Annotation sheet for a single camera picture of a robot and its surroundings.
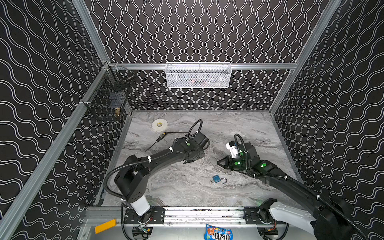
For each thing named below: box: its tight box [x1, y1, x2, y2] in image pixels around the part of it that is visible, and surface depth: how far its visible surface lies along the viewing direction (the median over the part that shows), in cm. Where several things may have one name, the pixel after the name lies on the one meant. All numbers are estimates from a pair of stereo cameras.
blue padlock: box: [212, 174, 228, 184], surface depth 87 cm
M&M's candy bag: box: [204, 223, 234, 240], surface depth 70 cm
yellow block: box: [95, 218, 117, 234], surface depth 73 cm
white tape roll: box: [151, 118, 168, 132], surface depth 115 cm
